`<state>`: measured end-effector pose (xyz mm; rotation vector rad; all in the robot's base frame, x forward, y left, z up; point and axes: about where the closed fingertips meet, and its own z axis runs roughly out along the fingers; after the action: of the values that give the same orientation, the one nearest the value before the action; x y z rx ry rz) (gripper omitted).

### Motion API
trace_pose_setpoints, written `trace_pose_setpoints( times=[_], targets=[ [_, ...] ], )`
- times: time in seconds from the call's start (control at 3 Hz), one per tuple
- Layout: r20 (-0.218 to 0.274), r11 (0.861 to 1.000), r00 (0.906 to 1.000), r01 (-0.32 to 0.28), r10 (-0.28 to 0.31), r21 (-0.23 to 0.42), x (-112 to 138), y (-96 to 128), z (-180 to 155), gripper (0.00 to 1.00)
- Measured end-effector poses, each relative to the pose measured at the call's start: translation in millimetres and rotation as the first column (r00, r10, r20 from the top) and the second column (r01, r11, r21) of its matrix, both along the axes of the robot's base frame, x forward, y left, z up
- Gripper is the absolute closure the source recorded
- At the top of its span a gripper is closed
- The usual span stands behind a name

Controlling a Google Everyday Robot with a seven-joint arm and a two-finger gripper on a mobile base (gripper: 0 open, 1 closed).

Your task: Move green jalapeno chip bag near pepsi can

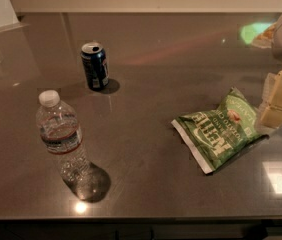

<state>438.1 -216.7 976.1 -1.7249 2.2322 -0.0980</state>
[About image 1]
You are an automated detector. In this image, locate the green jalapeno chip bag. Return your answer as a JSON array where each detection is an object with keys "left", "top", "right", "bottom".
[{"left": 171, "top": 87, "right": 267, "bottom": 175}]

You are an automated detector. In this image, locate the blue pepsi can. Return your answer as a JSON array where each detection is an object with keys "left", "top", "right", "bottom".
[{"left": 81, "top": 41, "right": 109, "bottom": 91}]

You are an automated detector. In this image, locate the clear plastic water bottle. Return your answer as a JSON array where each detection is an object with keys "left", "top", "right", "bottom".
[{"left": 36, "top": 90, "right": 97, "bottom": 200}]

